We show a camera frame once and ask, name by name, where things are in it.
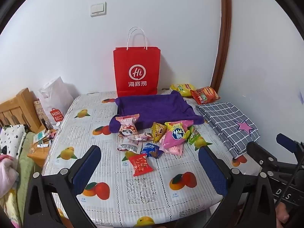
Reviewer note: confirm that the red snack packet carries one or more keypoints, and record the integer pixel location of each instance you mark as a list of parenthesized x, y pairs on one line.
[(140, 165)]

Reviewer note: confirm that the pink blanket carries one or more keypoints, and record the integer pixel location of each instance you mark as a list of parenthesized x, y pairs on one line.
[(7, 173)]

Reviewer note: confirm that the white plastic bag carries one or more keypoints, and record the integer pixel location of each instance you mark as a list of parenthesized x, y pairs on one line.
[(57, 95)]

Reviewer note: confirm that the fruit print tablecloth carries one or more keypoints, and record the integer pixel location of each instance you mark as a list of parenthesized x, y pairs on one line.
[(142, 194)]

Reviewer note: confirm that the green snack packet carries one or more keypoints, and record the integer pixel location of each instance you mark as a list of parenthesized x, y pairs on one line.
[(193, 135)]

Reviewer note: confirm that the purple towel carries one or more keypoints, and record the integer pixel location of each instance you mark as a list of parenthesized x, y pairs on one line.
[(154, 106)]

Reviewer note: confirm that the yellow chips bag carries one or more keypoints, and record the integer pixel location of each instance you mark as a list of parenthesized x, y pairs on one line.
[(182, 88)]

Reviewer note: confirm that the yellow triangular snack packet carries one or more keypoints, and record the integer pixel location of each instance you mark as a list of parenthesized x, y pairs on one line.
[(158, 131)]

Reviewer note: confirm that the white floral pillow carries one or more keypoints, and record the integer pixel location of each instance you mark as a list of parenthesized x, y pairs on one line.
[(11, 137)]

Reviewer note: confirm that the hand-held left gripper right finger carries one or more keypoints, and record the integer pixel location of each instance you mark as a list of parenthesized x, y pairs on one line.
[(211, 171)]

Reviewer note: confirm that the grey checked cloth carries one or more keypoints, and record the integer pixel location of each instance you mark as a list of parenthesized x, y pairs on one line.
[(223, 118)]

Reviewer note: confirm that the pink yellow snack packet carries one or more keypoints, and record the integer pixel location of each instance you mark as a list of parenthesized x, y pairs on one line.
[(175, 135)]

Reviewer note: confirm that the pale pink snack packet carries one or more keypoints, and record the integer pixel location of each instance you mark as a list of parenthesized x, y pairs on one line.
[(174, 150)]

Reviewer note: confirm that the wooden bed headboard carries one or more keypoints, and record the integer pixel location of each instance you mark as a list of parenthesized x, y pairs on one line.
[(19, 104)]

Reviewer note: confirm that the red orange chips bag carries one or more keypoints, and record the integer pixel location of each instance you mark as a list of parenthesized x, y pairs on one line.
[(205, 95)]

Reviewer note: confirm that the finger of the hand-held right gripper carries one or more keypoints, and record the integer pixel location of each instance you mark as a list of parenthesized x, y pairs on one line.
[(258, 153), (288, 142)]

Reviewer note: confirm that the white teal carton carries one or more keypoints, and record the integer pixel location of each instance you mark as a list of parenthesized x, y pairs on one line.
[(41, 137)]

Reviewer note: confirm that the blue cookie packet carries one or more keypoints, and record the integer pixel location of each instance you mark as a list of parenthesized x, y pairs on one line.
[(150, 149)]

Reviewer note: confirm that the white light switch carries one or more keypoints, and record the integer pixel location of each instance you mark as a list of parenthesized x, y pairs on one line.
[(98, 9)]

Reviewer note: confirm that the wooden nightstand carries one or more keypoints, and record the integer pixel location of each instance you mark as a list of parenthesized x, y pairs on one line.
[(38, 154)]

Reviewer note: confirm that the red paper bag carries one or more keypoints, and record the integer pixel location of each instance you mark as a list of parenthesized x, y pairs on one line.
[(137, 59)]

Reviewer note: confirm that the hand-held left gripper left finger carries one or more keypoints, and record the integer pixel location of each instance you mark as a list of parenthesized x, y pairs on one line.
[(87, 168)]

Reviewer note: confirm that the green blanket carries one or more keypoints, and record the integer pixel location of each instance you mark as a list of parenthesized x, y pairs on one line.
[(26, 166)]

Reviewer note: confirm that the brown wooden door frame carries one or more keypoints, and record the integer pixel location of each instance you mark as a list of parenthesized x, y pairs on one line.
[(224, 28)]

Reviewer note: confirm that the person's right hand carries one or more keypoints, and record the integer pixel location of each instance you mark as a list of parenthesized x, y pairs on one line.
[(282, 212)]

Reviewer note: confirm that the brown patterned gift bag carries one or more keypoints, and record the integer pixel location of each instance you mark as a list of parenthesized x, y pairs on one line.
[(39, 109)]

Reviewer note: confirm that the pink bear snack packet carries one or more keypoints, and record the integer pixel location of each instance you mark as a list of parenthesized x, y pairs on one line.
[(133, 144)]

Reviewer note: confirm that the panda snack packet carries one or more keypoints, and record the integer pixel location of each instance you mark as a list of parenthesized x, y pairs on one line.
[(127, 129)]

